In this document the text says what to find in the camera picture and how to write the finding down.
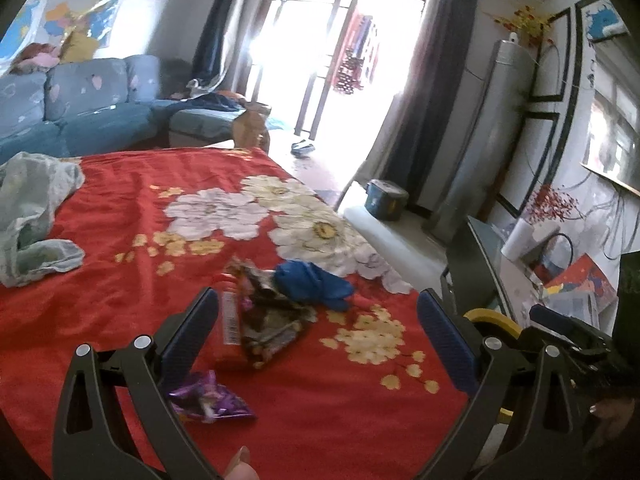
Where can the printed paper sheet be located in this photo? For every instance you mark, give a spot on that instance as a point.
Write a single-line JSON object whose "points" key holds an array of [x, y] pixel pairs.
{"points": [[575, 307]]}

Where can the yellow rimmed trash bin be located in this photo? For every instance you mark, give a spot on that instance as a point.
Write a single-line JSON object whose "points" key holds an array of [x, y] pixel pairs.
{"points": [[495, 317]]}

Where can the brown paper bag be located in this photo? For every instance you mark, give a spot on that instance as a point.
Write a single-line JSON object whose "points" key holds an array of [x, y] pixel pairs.
{"points": [[250, 127]]}

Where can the country map poster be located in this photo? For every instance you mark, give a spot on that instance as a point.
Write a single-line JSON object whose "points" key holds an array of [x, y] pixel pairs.
{"points": [[65, 10]]}

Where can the pink clothes pile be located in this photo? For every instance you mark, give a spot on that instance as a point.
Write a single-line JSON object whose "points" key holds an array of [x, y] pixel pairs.
{"points": [[37, 55]]}

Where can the red book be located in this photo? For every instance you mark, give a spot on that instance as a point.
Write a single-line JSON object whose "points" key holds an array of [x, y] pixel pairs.
{"points": [[585, 275]]}

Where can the hanging clothes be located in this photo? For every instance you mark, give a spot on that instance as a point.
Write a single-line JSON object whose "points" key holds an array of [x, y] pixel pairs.
{"points": [[352, 70]]}

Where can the dark blue curtain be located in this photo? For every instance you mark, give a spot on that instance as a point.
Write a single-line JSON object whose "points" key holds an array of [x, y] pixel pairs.
{"points": [[215, 35]]}

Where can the yellow artificial flowers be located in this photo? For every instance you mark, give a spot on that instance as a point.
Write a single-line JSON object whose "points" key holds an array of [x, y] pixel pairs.
{"points": [[525, 25]]}

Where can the person's right hand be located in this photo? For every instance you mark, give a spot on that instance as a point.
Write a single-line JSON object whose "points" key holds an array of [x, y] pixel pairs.
{"points": [[610, 412]]}

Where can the blue patterned sofa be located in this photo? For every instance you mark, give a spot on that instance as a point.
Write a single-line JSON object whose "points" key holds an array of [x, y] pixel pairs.
{"points": [[85, 90]]}

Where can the yellow pillow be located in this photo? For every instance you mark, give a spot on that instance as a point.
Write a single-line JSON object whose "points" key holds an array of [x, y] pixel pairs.
{"points": [[77, 47]]}

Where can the blue wall picture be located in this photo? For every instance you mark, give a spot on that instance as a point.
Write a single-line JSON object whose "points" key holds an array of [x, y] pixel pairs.
{"points": [[605, 17]]}

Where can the world map poster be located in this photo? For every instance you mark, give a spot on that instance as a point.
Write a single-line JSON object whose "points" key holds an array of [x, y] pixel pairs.
{"points": [[20, 30]]}

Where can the purple wrapper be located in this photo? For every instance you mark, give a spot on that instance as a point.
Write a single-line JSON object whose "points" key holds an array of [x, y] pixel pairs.
{"points": [[220, 400]]}

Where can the blue cloth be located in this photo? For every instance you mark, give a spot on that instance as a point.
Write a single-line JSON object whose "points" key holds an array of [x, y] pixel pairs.
{"points": [[305, 280]]}

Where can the television cabinet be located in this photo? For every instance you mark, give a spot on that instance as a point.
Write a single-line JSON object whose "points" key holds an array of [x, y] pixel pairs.
{"points": [[480, 250]]}

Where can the wall mounted television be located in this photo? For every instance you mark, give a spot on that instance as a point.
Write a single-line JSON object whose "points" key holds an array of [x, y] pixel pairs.
{"points": [[615, 130]]}

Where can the grey curtain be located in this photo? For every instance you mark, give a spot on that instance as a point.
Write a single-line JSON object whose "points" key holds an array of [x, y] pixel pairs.
{"points": [[430, 85]]}

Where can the brown wrapper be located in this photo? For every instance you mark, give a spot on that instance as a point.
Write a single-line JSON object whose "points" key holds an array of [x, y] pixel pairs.
{"points": [[270, 320]]}

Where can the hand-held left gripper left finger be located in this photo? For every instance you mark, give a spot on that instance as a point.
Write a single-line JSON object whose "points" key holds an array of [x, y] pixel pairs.
{"points": [[192, 332]]}

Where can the red floral blanket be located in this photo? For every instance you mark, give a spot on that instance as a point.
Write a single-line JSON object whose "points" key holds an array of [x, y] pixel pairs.
{"points": [[125, 310]]}

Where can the person's left hand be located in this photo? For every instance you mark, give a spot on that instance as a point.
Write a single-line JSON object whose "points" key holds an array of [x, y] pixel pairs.
{"points": [[242, 467]]}

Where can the round blue stool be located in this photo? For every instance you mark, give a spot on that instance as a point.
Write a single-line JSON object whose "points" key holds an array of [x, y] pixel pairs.
{"points": [[386, 200]]}

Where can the light green crumpled cloth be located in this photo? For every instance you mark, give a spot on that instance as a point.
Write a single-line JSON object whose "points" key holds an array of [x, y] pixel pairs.
{"points": [[30, 185]]}

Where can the small blue object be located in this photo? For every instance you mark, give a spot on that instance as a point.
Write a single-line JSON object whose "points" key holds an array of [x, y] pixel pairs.
{"points": [[302, 148]]}

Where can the black looped lamp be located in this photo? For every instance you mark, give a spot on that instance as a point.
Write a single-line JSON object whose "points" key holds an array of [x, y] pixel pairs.
{"points": [[562, 235]]}

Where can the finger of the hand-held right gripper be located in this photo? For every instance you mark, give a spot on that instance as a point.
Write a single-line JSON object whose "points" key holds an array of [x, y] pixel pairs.
{"points": [[560, 322]]}

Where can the red snack packet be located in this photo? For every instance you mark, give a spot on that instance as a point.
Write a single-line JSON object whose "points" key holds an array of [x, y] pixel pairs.
{"points": [[231, 320]]}

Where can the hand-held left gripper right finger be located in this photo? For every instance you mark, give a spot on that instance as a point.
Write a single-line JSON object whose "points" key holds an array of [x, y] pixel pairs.
{"points": [[445, 340]]}

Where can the grey standing air conditioner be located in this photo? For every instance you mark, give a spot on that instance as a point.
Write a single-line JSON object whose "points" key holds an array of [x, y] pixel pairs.
{"points": [[480, 125]]}

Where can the white vase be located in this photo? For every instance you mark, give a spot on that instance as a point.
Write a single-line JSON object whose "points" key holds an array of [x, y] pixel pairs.
{"points": [[517, 242]]}

